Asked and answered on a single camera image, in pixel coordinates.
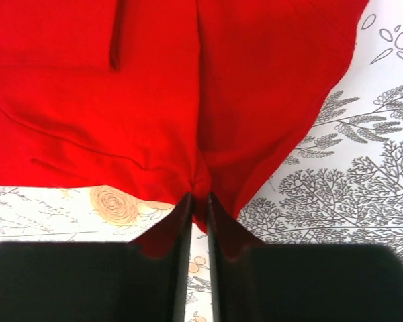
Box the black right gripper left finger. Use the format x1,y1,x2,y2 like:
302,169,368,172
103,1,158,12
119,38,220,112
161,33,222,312
0,194,192,321

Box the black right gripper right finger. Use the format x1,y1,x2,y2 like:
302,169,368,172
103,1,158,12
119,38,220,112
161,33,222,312
207,194,403,321

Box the red t shirt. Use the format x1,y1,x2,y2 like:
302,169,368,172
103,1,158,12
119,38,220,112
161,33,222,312
0,0,370,262

